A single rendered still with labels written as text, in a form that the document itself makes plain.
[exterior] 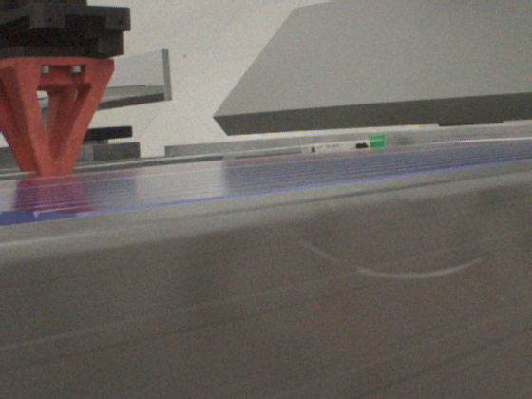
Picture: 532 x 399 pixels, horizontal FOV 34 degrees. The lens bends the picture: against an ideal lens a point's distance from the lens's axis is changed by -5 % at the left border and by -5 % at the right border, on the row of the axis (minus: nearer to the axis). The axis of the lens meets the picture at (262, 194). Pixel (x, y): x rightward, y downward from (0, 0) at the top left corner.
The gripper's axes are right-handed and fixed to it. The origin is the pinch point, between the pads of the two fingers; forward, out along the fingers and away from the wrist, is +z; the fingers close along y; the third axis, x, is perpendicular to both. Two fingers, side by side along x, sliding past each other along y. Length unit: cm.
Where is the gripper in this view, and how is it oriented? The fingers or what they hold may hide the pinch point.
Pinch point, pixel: (47, 176)
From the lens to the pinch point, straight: 53.2
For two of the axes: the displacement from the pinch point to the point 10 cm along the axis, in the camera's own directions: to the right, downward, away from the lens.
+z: 0.6, 10.0, 0.5
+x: 7.3, -0.8, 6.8
